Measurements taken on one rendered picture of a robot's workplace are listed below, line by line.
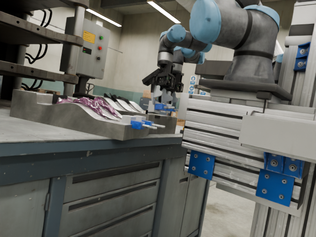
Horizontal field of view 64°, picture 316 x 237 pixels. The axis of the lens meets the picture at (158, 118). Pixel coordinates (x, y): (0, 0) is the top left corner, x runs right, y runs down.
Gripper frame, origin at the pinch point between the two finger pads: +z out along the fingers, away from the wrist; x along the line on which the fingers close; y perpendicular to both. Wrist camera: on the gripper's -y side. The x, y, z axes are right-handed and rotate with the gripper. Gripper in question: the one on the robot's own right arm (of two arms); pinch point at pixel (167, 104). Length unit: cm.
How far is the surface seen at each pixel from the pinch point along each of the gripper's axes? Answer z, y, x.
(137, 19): -314, -587, 612
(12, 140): 15, 21, -97
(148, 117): 7.2, 14.3, -35.9
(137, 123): 9, 25, -57
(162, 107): 2.0, 17.4, -30.3
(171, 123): 9.6, 14.3, -15.4
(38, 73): -6, -67, -44
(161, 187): 43.0, 16.2, -17.6
